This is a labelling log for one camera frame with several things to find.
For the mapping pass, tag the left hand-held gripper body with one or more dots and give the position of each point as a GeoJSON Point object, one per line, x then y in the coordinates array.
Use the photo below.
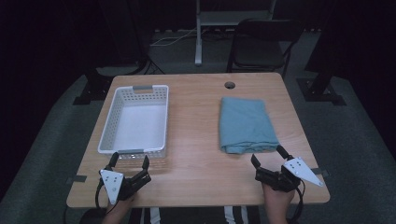
{"type": "Point", "coordinates": [112, 185]}

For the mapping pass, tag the white plastic basket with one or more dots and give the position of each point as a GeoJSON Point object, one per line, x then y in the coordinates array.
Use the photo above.
{"type": "Point", "coordinates": [138, 127]}

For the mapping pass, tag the person's left hand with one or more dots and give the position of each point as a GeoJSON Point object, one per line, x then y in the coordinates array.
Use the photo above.
{"type": "Point", "coordinates": [121, 206]}

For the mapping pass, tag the grey tape piece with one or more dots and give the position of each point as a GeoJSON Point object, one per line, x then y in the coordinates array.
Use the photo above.
{"type": "Point", "coordinates": [320, 171]}
{"type": "Point", "coordinates": [76, 179]}

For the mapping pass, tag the blue towel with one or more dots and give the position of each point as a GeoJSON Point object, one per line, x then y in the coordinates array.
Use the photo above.
{"type": "Point", "coordinates": [246, 124]}

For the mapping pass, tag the black stand base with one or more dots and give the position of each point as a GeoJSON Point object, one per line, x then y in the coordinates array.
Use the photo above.
{"type": "Point", "coordinates": [93, 87]}
{"type": "Point", "coordinates": [320, 90]}

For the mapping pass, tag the person's right hand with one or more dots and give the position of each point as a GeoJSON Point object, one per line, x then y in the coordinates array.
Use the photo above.
{"type": "Point", "coordinates": [278, 200]}

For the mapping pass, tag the white metal stand frame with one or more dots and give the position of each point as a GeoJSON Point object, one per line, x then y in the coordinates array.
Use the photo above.
{"type": "Point", "coordinates": [198, 37]}

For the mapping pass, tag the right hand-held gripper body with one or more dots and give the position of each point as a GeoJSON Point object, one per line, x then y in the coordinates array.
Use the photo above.
{"type": "Point", "coordinates": [299, 169]}

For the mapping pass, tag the person's dark striped trousers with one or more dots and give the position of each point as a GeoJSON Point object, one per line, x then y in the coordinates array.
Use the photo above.
{"type": "Point", "coordinates": [193, 216]}

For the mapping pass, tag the black folding chair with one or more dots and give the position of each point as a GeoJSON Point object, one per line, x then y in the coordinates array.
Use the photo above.
{"type": "Point", "coordinates": [258, 53]}

